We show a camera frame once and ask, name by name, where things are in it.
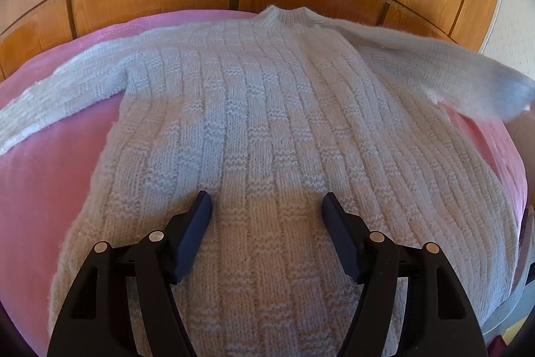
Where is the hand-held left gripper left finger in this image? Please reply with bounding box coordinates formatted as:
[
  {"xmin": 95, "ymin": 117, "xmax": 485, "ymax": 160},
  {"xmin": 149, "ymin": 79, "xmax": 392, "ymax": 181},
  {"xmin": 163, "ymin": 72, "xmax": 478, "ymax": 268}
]
[{"xmin": 47, "ymin": 191, "xmax": 212, "ymax": 357}]

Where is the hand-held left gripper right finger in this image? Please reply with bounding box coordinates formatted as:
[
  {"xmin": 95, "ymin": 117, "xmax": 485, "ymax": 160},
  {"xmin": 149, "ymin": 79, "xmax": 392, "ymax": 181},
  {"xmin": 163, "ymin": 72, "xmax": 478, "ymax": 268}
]
[{"xmin": 322, "ymin": 192, "xmax": 489, "ymax": 357}]

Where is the white knit sweater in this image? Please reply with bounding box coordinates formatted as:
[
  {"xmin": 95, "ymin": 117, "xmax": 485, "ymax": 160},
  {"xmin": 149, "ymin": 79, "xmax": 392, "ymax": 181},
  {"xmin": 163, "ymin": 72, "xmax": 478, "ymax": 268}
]
[{"xmin": 0, "ymin": 5, "xmax": 535, "ymax": 357}]

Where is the pink blanket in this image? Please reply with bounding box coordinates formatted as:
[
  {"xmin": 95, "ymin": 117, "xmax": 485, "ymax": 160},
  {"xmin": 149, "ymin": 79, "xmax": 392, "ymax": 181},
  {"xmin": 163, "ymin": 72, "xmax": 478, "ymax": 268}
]
[{"xmin": 0, "ymin": 8, "xmax": 529, "ymax": 357}]

